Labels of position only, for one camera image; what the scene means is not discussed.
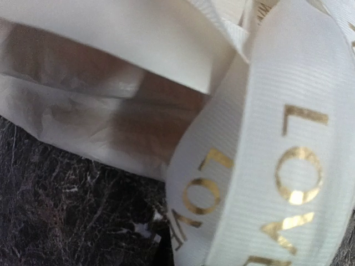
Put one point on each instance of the beige wrapping paper sheet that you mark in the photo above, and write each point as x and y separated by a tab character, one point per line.
90	103

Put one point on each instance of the white printed ribbon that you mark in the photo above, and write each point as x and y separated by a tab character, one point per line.
264	174

